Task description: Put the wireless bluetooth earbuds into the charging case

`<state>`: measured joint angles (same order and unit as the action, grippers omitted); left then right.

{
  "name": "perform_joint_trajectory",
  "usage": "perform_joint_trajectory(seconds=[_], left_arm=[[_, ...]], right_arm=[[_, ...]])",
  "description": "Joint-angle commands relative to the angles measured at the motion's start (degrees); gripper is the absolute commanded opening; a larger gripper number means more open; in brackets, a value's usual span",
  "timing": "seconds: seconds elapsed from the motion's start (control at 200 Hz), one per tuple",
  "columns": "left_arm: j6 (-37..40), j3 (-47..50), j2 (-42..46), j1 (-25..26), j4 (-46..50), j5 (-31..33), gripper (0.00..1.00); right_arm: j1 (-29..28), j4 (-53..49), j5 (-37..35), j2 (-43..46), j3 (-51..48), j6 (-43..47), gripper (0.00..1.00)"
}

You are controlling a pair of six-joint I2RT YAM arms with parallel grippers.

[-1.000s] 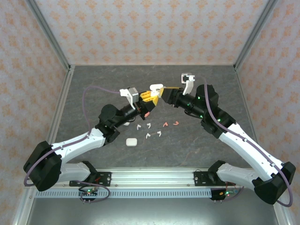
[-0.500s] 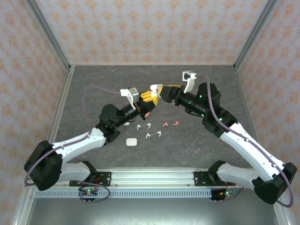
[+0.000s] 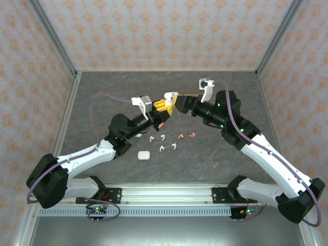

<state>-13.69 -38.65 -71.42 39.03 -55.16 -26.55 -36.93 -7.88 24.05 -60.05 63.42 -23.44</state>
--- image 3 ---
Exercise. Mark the white earbud charging case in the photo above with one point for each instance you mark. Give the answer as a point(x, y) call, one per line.
point(138, 135)
point(143, 155)
point(169, 96)

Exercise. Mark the pink earbud charging case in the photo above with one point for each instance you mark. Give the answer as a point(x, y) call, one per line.
point(161, 125)

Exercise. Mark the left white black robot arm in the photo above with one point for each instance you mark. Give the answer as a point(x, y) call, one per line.
point(87, 156)

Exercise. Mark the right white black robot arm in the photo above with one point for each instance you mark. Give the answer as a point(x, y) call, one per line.
point(276, 161)

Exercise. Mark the aluminium base beam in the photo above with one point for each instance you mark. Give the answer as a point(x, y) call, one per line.
point(166, 194)

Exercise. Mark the small circuit board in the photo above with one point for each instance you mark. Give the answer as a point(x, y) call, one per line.
point(242, 212)
point(97, 210)

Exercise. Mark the grey metal panel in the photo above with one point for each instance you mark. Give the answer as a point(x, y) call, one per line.
point(166, 233)

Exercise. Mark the aluminium table edge rail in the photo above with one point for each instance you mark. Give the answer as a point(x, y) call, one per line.
point(267, 107)
point(166, 70)
point(71, 100)

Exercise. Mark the aluminium frame post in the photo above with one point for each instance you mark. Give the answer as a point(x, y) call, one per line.
point(277, 38)
point(55, 38)

